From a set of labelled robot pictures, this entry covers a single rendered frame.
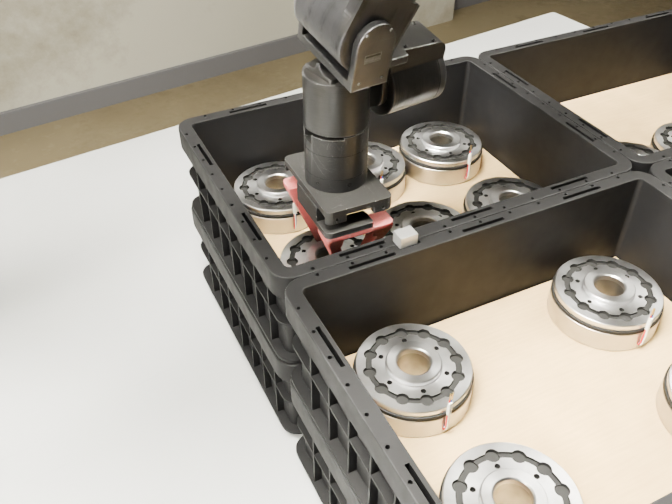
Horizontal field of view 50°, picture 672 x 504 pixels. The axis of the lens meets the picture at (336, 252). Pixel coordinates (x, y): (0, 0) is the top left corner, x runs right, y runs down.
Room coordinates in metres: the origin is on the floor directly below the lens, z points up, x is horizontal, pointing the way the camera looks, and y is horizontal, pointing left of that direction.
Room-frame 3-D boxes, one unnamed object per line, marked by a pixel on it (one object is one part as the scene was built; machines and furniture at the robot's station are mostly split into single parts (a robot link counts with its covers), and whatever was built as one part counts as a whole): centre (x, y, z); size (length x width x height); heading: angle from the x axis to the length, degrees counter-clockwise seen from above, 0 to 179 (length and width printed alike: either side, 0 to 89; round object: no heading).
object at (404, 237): (0.49, -0.06, 0.94); 0.02 x 0.01 x 0.01; 116
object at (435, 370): (0.41, -0.07, 0.86); 0.05 x 0.05 x 0.01
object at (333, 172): (0.55, 0.00, 0.98); 0.10 x 0.07 x 0.07; 25
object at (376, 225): (0.53, -0.01, 0.91); 0.07 x 0.07 x 0.09; 25
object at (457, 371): (0.41, -0.07, 0.86); 0.10 x 0.10 x 0.01
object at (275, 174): (0.68, 0.07, 0.86); 0.05 x 0.05 x 0.01
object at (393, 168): (0.73, -0.03, 0.86); 0.10 x 0.10 x 0.01
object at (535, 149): (0.66, -0.06, 0.87); 0.40 x 0.30 x 0.11; 116
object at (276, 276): (0.66, -0.06, 0.92); 0.40 x 0.30 x 0.02; 116
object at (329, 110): (0.55, -0.01, 1.04); 0.07 x 0.06 x 0.07; 124
